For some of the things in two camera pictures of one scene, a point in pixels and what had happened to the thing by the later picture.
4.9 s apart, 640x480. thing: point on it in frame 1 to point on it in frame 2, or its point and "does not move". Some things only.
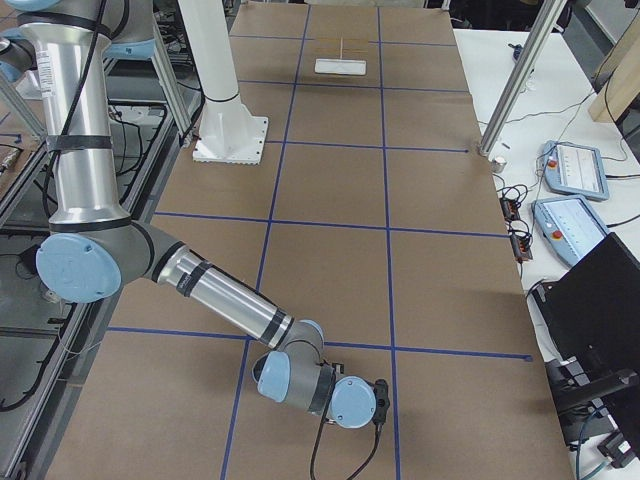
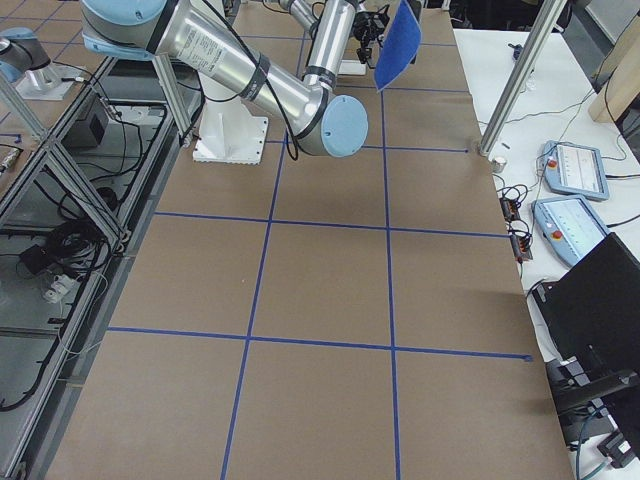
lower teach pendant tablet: [568, 226] does not move
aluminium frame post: [549, 15] does not move
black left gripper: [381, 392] to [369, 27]
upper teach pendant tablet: [575, 170] does not move
